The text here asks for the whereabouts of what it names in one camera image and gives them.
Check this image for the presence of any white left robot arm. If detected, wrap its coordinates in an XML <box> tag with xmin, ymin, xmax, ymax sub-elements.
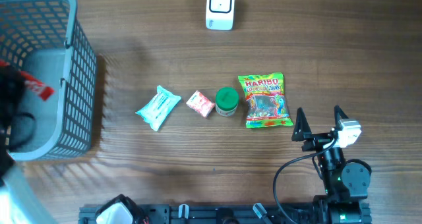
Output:
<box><xmin>1</xmin><ymin>61</ymin><xmax>142</xmax><ymax>224</ymax></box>

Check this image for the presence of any red white small box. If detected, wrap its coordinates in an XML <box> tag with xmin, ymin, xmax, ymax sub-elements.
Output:
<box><xmin>186</xmin><ymin>90</ymin><xmax>215</xmax><ymax>118</ymax></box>

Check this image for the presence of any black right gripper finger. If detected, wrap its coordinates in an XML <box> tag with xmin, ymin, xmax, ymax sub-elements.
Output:
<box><xmin>334</xmin><ymin>105</ymin><xmax>348</xmax><ymax>129</ymax></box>
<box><xmin>291</xmin><ymin>107</ymin><xmax>312</xmax><ymax>142</ymax></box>

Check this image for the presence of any green lid jar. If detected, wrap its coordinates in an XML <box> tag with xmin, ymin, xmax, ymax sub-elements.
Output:
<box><xmin>216</xmin><ymin>87</ymin><xmax>239</xmax><ymax>117</ymax></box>

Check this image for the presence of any white barcode scanner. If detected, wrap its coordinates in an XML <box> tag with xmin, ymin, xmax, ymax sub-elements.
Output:
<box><xmin>206</xmin><ymin>0</ymin><xmax>235</xmax><ymax>31</ymax></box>

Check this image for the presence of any grey plastic shopping basket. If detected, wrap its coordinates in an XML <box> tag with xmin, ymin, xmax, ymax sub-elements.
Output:
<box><xmin>1</xmin><ymin>0</ymin><xmax>98</xmax><ymax>161</ymax></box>

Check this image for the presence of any Haribo gummy worms bag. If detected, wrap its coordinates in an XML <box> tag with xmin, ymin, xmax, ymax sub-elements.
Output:
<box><xmin>238</xmin><ymin>72</ymin><xmax>293</xmax><ymax>128</ymax></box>

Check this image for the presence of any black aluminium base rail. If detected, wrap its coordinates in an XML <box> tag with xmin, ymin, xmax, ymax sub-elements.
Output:
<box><xmin>138</xmin><ymin>203</ymin><xmax>327</xmax><ymax>224</ymax></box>

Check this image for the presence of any black camera cable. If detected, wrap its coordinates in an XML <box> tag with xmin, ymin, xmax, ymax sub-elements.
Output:
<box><xmin>272</xmin><ymin>136</ymin><xmax>339</xmax><ymax>224</ymax></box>

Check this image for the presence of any small red packet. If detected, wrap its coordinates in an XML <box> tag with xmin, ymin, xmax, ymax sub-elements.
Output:
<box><xmin>1</xmin><ymin>60</ymin><xmax>55</xmax><ymax>101</ymax></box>

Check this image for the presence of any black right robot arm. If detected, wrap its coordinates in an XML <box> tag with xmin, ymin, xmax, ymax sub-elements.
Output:
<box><xmin>291</xmin><ymin>105</ymin><xmax>372</xmax><ymax>224</ymax></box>

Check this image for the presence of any teal wet wipes pack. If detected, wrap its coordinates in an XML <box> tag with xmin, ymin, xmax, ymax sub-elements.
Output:
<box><xmin>136</xmin><ymin>86</ymin><xmax>181</xmax><ymax>132</ymax></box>

